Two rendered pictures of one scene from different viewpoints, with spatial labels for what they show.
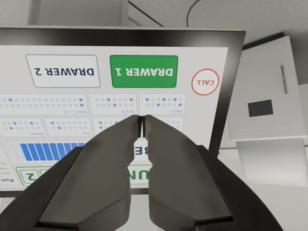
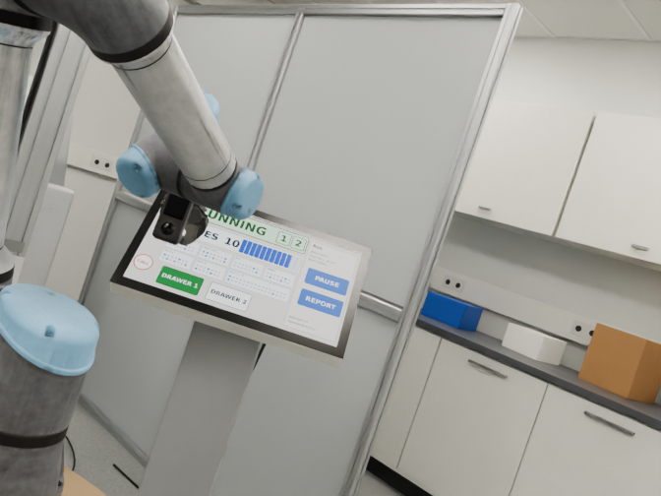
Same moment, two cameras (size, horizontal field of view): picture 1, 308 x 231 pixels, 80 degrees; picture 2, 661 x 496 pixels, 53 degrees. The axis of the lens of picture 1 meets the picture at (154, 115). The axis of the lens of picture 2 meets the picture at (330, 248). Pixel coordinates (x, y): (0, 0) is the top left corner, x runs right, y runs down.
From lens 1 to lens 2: 1.22 m
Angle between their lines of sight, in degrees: 11
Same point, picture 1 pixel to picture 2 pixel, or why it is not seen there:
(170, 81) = (165, 270)
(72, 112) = (238, 274)
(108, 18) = (196, 348)
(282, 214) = not seen: outside the picture
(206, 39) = (135, 284)
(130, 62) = (186, 287)
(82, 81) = (220, 288)
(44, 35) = (228, 316)
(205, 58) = (139, 275)
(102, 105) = (216, 271)
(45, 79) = (243, 296)
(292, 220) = not seen: outside the picture
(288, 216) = not seen: outside the picture
